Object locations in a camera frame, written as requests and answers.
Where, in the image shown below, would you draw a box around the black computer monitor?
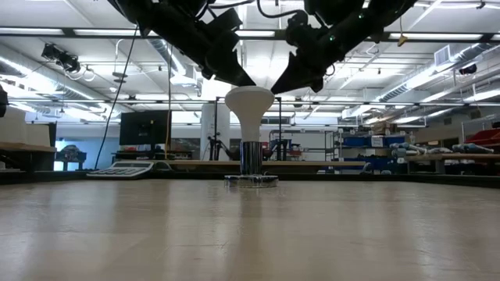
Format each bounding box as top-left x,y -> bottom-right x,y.
119,109 -> 173,147

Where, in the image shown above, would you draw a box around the wooden workbench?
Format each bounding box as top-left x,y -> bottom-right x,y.
405,153 -> 500,175

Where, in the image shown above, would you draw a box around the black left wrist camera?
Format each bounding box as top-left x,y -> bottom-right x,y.
209,6 -> 244,40

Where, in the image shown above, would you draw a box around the black ceiling-mounted device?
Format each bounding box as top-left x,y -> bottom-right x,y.
41,42 -> 82,74

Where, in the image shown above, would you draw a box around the blue white box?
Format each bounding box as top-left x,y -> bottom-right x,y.
271,138 -> 293,151

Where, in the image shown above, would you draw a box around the black round object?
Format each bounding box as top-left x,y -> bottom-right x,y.
0,84 -> 9,119

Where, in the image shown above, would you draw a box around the metal shelf rack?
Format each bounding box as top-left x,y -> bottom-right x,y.
323,130 -> 409,175

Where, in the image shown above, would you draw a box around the white column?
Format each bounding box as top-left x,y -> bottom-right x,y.
200,103 -> 231,162

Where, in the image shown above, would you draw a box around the white ceiling vent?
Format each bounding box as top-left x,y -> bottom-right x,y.
434,44 -> 453,68

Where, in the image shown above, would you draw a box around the black hanging cable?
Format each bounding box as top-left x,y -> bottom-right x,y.
93,23 -> 140,171

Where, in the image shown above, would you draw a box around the yellow hanging cable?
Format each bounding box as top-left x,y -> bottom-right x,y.
164,111 -> 173,161

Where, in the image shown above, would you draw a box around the grey desk calculator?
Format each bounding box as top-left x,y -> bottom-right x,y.
85,161 -> 173,180

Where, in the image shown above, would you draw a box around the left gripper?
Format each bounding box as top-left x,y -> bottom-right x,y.
177,17 -> 257,88

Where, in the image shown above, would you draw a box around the wooden side table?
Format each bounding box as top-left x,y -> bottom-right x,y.
0,141 -> 59,173

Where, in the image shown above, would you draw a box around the blue storage bin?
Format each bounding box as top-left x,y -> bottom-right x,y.
343,135 -> 371,148
384,135 -> 408,148

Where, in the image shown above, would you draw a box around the dark cart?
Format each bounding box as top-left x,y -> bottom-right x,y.
55,144 -> 88,172

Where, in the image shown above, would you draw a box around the silver ceiling duct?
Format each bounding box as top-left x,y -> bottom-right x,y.
375,41 -> 500,103

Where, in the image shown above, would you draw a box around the white-handled metal coffee tamper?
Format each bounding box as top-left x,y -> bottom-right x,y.
213,96 -> 283,162

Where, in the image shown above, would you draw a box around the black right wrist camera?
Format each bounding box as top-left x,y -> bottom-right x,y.
284,9 -> 314,48

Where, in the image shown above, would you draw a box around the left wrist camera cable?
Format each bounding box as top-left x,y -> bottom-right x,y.
197,0 -> 255,20

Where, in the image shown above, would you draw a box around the chrome lamp socket base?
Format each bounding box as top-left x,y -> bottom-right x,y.
223,140 -> 280,190

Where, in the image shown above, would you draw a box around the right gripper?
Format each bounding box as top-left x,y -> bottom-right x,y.
270,27 -> 353,95

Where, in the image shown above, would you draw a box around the large white box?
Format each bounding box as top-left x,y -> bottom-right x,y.
0,106 -> 28,146

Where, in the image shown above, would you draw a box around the black ceiling camera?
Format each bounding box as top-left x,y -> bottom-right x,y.
458,62 -> 479,76

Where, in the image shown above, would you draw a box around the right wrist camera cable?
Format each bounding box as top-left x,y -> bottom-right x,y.
255,0 -> 300,20

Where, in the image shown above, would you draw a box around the small white box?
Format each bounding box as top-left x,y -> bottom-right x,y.
26,123 -> 52,148

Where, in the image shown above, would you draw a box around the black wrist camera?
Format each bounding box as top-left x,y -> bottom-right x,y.
209,6 -> 244,40
284,9 -> 314,48

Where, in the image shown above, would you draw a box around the red storage bin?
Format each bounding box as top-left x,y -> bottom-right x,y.
464,128 -> 500,148

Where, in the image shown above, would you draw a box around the blue grey bundle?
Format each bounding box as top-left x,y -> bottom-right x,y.
452,142 -> 495,155
389,141 -> 429,158

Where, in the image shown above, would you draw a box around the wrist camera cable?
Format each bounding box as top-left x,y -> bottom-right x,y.
197,0 -> 255,20
255,0 -> 300,20

